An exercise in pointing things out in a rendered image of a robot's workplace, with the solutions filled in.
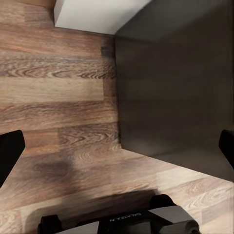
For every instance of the desk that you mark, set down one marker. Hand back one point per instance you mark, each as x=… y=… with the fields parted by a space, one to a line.
x=175 y=78

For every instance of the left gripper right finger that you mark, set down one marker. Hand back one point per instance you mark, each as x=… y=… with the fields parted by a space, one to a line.
x=226 y=145

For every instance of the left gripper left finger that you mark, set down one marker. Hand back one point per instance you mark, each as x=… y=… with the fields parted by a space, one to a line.
x=12 y=145

